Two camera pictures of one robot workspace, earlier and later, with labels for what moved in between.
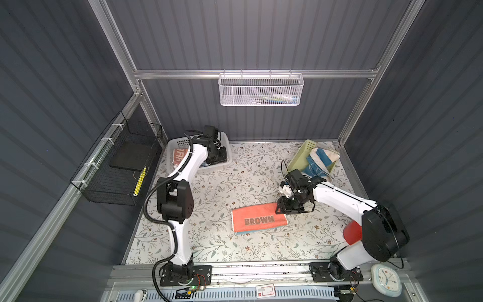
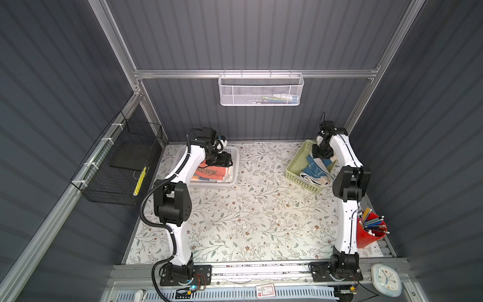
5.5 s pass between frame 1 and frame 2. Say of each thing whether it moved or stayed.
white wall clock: stayed
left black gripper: stayed
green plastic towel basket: stayed
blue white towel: stayed
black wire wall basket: stayed
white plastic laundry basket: moved
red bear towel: moved
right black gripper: moved
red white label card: stayed
